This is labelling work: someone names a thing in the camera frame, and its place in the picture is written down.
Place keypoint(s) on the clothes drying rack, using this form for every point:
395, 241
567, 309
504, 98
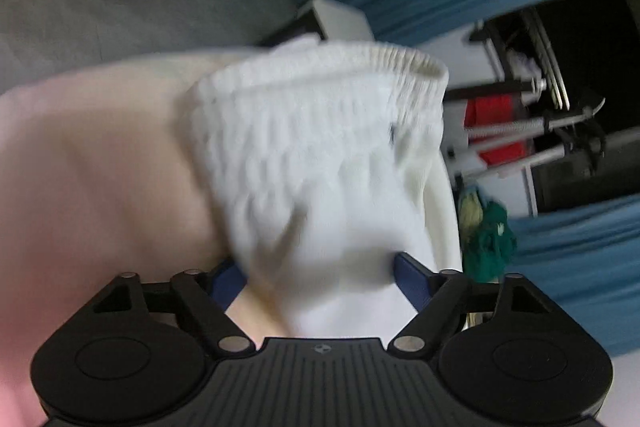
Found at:
540, 117

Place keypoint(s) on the white box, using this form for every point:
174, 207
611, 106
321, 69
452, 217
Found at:
340, 19

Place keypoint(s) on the pale pink blanket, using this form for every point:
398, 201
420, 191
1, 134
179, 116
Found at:
105, 187

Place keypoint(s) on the white sock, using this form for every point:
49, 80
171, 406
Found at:
320, 177

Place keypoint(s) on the red garment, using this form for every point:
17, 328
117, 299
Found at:
492, 129

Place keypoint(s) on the green and yellow cloth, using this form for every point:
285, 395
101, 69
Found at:
487, 232

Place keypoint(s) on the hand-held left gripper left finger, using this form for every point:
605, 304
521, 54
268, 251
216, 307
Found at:
226, 283

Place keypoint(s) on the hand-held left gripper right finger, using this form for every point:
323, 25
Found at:
411, 279

